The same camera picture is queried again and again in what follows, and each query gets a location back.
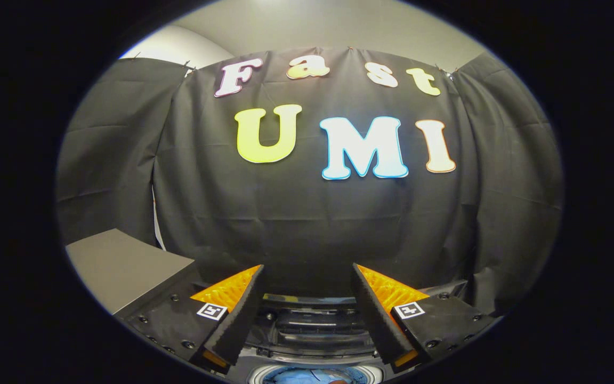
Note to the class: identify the light blue shirt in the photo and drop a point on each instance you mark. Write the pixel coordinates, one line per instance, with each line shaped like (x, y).
(301, 376)

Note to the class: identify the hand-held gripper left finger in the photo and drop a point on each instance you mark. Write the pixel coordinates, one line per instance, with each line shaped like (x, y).
(240, 314)

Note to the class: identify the dark grey washing machine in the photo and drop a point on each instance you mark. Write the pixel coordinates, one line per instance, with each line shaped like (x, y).
(253, 368)

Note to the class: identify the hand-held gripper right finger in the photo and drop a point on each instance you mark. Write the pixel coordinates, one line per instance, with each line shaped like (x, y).
(373, 314)

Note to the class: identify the grey cabinet with dark top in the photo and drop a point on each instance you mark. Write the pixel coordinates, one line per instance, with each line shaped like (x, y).
(120, 266)

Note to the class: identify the black backdrop cloth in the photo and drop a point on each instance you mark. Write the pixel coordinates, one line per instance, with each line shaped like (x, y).
(312, 224)

